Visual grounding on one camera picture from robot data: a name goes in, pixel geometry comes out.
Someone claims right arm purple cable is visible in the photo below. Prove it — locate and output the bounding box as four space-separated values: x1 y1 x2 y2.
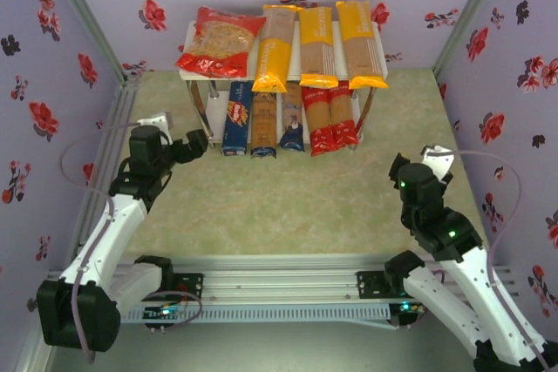
451 149 551 372

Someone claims aluminium side rail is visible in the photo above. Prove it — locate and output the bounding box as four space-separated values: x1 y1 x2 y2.
69 74 143 260

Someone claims dark blue beige spaghetti bag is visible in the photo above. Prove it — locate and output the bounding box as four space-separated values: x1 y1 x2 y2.
250 90 279 160

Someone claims white slotted cable duct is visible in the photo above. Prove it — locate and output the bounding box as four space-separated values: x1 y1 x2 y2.
119 304 391 326

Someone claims aluminium corner post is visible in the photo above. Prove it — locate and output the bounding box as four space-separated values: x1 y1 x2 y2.
430 0 512 82
37 0 133 84

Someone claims yellow Pastatime spaghetti bag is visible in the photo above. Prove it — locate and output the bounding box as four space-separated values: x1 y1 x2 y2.
297 6 341 90
335 0 390 91
251 3 299 94

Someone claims red macaroni bag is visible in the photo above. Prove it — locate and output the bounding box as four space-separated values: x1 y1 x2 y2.
174 5 268 82

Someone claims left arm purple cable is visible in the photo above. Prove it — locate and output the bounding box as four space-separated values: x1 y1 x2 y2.
59 122 204 365

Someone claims blue pasta box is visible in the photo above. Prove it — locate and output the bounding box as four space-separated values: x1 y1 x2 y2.
221 80 255 158

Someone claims dark blue bag with figure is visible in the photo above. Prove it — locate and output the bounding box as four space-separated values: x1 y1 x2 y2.
278 81 306 152

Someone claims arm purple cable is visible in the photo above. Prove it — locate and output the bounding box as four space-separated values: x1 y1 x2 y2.
451 149 551 372
59 122 204 365

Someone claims controller board with LED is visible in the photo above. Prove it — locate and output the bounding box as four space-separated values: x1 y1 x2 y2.
390 300 427 328
143 303 187 328

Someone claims white two-tier shelf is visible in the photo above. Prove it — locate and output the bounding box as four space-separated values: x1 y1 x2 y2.
178 18 390 156

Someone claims aluminium lower frame rail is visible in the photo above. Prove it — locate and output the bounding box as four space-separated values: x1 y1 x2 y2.
12 323 50 372

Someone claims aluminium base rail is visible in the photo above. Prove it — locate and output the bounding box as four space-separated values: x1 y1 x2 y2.
45 253 522 304

